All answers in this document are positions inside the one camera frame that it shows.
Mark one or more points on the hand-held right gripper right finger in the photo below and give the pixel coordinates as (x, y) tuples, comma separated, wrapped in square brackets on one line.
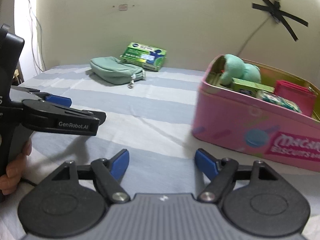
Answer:
[(205, 165)]

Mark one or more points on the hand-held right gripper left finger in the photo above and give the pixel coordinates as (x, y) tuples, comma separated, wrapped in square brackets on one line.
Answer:
[(120, 163)]

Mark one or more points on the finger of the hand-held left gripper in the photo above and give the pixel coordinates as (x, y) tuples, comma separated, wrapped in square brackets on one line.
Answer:
[(56, 100), (62, 120)]

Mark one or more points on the pink tin box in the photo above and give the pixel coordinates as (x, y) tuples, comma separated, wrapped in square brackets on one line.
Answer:
[(230, 127)]

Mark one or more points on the plain green box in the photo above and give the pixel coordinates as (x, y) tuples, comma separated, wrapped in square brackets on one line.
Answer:
[(250, 86)]

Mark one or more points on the small green white packet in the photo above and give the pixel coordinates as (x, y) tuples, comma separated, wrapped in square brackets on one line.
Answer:
[(277, 101)]

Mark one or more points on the teal and pink plush toy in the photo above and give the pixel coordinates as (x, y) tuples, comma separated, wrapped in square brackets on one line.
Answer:
[(237, 67)]

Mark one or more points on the magenta shiny pouch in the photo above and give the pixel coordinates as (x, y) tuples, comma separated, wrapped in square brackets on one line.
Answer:
[(295, 95)]

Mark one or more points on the person's left hand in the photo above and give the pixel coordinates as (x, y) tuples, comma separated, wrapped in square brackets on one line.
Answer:
[(15, 172)]

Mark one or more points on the striped blue white sheet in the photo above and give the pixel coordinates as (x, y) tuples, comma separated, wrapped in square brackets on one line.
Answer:
[(150, 120)]

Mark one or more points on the teal fabric zipper pouch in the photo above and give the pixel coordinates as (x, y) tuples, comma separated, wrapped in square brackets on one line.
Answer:
[(112, 71)]

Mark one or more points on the green and blue box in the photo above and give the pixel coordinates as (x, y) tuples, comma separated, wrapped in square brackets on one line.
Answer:
[(143, 56)]

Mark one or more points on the black tape cross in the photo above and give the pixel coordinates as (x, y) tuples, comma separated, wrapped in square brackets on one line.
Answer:
[(277, 10)]

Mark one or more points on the small wall plate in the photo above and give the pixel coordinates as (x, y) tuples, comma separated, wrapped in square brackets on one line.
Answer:
[(123, 7)]

